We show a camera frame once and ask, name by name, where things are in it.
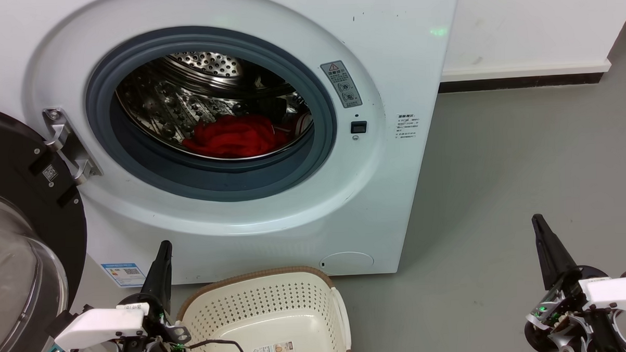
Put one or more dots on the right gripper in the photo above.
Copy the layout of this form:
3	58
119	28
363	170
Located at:
562	318

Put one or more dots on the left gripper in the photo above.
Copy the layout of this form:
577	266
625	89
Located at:
157	348

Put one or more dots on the cream perforated laundry basket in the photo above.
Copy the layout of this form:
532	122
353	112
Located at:
276	323

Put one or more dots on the stainless steel washing machine drum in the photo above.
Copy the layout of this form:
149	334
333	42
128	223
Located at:
154	98

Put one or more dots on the black round washer door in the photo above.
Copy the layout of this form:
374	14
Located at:
10	155

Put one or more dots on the blue energy label sticker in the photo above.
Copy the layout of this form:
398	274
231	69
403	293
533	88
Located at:
124	274

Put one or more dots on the grey rubber door gasket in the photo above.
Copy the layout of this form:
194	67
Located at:
214	184

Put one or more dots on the white QR code sticker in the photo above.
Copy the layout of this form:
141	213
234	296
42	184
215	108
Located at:
50	172

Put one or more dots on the silver metal door hinge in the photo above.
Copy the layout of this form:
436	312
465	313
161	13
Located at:
72	150

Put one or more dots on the white front-load washing machine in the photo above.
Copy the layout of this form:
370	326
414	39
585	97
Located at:
397	194

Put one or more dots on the round drain filter cover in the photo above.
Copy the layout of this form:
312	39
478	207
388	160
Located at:
347	263

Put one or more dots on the white and black baseboard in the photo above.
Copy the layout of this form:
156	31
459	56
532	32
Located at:
523	77

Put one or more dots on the small white text sticker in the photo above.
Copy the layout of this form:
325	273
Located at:
407	126

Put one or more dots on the white red striped garment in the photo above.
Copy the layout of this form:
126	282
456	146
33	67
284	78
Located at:
303	125

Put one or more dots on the black door latch socket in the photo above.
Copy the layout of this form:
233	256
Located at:
358	127

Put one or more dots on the grey warning sticker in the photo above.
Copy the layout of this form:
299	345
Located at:
341	84

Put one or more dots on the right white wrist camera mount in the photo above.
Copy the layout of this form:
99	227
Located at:
619	293

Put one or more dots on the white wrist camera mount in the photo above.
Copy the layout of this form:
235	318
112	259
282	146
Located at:
99	326
619	293

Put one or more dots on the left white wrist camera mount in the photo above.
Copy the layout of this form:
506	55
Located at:
99	326

